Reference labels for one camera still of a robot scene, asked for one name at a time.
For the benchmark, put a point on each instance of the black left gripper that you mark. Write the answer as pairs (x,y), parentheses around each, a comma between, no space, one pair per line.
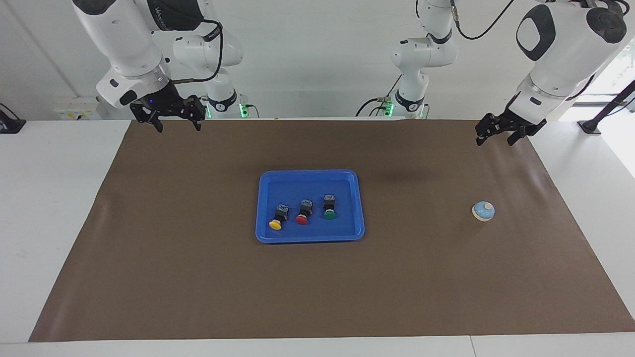
(516,121)

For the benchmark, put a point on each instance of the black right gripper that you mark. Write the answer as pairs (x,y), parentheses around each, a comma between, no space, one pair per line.
(168,105)

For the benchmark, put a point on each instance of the yellow cap push button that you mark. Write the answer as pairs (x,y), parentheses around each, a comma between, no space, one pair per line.
(278,219)

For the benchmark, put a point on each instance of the red cap push button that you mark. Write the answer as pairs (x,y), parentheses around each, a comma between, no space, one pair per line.
(303,213)

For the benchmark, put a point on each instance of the green cap push button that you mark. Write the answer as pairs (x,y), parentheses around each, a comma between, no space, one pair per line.
(329,206)

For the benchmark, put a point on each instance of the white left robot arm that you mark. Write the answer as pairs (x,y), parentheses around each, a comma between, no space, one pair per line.
(560,54)

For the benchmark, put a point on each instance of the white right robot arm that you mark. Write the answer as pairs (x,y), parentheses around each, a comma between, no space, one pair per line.
(124,39)

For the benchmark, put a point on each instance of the light blue desk bell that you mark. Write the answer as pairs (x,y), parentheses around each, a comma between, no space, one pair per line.
(482,211)

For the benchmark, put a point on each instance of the blue plastic tray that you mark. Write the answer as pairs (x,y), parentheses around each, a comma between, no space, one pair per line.
(342,225)

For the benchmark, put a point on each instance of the black stand with pole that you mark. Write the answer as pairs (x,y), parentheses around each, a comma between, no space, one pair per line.
(603,114)

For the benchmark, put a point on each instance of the bright window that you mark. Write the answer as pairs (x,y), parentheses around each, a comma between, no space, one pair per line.
(617,74)

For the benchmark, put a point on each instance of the brown table mat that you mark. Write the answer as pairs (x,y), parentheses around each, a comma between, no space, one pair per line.
(198,277)

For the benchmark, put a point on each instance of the small black stand base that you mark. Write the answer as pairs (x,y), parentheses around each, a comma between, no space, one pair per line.
(10,125)

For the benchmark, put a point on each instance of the white wall socket box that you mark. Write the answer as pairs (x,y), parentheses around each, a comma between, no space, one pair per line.
(74,109)

